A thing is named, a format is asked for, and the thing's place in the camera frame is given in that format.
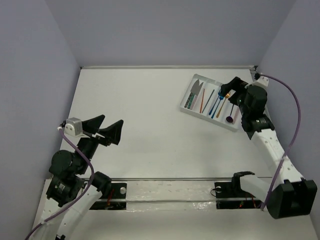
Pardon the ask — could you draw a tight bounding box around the gold fork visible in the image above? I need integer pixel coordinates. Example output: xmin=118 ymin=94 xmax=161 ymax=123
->
xmin=216 ymin=93 xmax=230 ymax=118

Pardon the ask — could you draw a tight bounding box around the blue fork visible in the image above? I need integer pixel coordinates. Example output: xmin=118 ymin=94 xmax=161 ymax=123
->
xmin=211 ymin=95 xmax=224 ymax=119
xmin=208 ymin=91 xmax=221 ymax=116

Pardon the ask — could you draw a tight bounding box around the purple spoon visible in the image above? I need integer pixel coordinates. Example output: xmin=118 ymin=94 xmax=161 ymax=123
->
xmin=225 ymin=104 xmax=235 ymax=124

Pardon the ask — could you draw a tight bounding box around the dark blue chopstick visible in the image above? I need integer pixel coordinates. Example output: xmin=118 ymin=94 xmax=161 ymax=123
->
xmin=201 ymin=89 xmax=215 ymax=113

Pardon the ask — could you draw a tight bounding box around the orange chopstick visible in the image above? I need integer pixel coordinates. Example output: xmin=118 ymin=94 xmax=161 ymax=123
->
xmin=199 ymin=88 xmax=205 ymax=114

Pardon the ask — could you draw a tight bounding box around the knife pink handle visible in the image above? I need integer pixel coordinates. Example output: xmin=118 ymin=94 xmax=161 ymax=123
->
xmin=190 ymin=95 xmax=198 ymax=110

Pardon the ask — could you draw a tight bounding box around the knife dark handle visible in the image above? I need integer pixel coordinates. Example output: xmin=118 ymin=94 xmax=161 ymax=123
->
xmin=184 ymin=79 xmax=202 ymax=109

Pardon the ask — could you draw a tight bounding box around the knife green handle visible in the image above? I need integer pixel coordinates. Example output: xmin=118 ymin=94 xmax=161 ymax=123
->
xmin=186 ymin=79 xmax=203 ymax=109

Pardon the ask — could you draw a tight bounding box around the silver spoon pink handle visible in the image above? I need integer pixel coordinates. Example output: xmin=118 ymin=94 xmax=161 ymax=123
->
xmin=232 ymin=107 xmax=240 ymax=125

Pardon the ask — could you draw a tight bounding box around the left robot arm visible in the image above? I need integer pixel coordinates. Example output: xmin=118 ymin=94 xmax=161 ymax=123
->
xmin=26 ymin=114 xmax=127 ymax=240

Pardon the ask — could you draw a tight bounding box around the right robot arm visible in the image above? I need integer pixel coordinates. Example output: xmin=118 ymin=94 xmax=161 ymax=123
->
xmin=220 ymin=74 xmax=318 ymax=219

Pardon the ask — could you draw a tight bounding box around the white divided cutlery tray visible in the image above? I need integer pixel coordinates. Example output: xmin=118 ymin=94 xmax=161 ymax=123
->
xmin=179 ymin=74 xmax=241 ymax=132

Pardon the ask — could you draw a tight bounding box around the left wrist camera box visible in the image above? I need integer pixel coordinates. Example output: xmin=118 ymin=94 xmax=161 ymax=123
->
xmin=64 ymin=117 xmax=83 ymax=137

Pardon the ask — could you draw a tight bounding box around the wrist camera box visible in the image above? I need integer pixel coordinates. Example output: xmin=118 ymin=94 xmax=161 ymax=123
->
xmin=64 ymin=117 xmax=83 ymax=137
xmin=252 ymin=74 xmax=269 ymax=89

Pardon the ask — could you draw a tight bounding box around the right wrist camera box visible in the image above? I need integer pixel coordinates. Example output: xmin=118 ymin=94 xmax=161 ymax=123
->
xmin=252 ymin=74 xmax=269 ymax=89

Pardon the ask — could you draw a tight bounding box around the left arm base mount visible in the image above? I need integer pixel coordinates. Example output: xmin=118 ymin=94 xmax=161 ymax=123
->
xmin=90 ymin=181 xmax=127 ymax=211

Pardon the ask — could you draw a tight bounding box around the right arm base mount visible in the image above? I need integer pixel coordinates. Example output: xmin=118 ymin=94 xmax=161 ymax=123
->
xmin=210 ymin=181 xmax=262 ymax=210

